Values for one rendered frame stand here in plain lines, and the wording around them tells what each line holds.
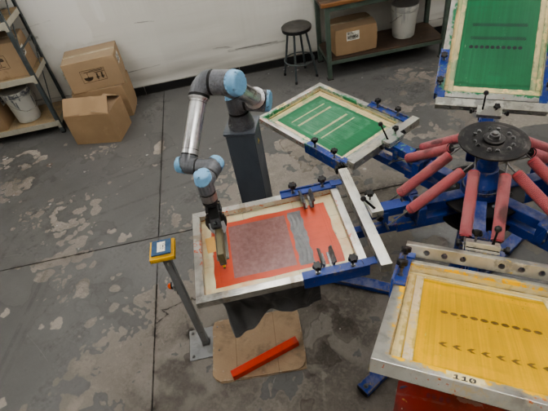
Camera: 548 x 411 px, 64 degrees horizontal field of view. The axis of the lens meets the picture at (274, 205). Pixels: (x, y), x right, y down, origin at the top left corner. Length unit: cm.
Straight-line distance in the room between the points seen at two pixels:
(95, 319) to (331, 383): 174
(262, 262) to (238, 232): 24
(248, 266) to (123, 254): 187
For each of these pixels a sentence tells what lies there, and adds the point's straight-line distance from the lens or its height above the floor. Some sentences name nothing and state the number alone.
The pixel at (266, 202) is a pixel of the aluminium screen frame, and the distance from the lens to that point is 233.
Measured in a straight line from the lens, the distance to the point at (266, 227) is 225.
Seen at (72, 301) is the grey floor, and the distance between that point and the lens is 369.
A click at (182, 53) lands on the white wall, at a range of 570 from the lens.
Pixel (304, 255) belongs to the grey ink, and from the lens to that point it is 209.
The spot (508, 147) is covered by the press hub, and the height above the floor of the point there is 132.
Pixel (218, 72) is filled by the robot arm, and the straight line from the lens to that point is 203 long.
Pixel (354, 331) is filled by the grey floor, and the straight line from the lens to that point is 296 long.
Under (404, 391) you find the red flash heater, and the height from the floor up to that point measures 110.
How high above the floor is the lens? 256
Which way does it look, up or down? 43 degrees down
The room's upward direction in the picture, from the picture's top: 10 degrees counter-clockwise
